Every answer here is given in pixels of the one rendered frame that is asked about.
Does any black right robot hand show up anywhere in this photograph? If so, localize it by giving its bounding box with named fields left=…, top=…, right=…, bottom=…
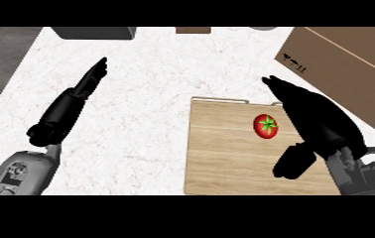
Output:
left=262, top=74, right=370, bottom=180

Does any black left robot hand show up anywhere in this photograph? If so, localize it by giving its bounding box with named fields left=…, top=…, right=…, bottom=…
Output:
left=26, top=57, right=108, bottom=148

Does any red tomato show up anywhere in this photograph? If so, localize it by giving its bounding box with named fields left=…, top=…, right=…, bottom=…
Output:
left=253, top=113, right=281, bottom=139

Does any brown cardboard box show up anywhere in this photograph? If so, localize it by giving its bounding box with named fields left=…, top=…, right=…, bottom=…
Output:
left=275, top=27, right=375, bottom=129

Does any pale wooden tray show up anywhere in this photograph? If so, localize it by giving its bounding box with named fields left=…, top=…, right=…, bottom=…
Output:
left=183, top=96, right=341, bottom=196

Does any dark grey appliance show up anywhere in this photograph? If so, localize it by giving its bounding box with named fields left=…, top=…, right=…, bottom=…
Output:
left=52, top=27, right=138, bottom=41

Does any small brown wooden block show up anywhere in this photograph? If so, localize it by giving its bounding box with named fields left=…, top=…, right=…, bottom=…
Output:
left=175, top=27, right=213, bottom=35

